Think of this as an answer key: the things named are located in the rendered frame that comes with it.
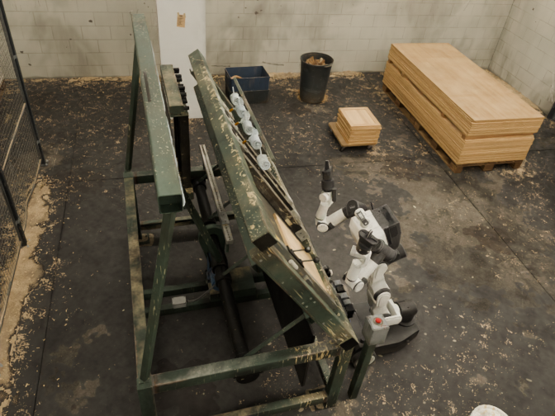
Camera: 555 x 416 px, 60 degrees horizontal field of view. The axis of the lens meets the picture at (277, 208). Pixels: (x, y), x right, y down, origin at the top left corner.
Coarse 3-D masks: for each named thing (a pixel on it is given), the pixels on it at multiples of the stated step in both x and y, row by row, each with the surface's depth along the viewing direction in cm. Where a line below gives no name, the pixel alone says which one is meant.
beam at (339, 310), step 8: (272, 168) 442; (280, 184) 424; (304, 240) 372; (312, 256) 359; (320, 272) 346; (328, 280) 347; (328, 288) 335; (336, 304) 324; (336, 312) 321; (344, 320) 314; (344, 344) 308; (352, 344) 310
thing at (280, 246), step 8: (280, 240) 271; (280, 248) 270; (288, 256) 276; (296, 264) 283; (304, 272) 290; (312, 280) 297; (320, 288) 305; (320, 296) 310; (328, 296) 313; (328, 304) 318
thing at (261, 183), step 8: (240, 144) 297; (248, 160) 308; (256, 168) 321; (256, 176) 318; (256, 184) 323; (264, 184) 325; (264, 192) 329; (272, 192) 331; (272, 200) 336; (280, 200) 340; (280, 208) 343; (288, 216) 350; (296, 224) 358; (296, 232) 363; (304, 232) 365
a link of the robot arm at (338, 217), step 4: (336, 212) 347; (340, 212) 343; (328, 216) 351; (332, 216) 347; (336, 216) 345; (340, 216) 343; (344, 216) 342; (328, 220) 348; (332, 220) 347; (336, 220) 345; (340, 220) 345; (344, 220) 346; (320, 224) 346; (324, 224) 346; (328, 224) 347; (332, 224) 348; (336, 224) 347; (320, 228) 348; (324, 228) 348; (328, 228) 348; (332, 228) 348
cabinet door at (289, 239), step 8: (280, 224) 316; (280, 232) 309; (288, 232) 329; (288, 240) 309; (296, 240) 340; (296, 248) 322; (304, 248) 350; (304, 256) 333; (304, 264) 314; (312, 264) 346; (312, 272) 325; (320, 280) 337
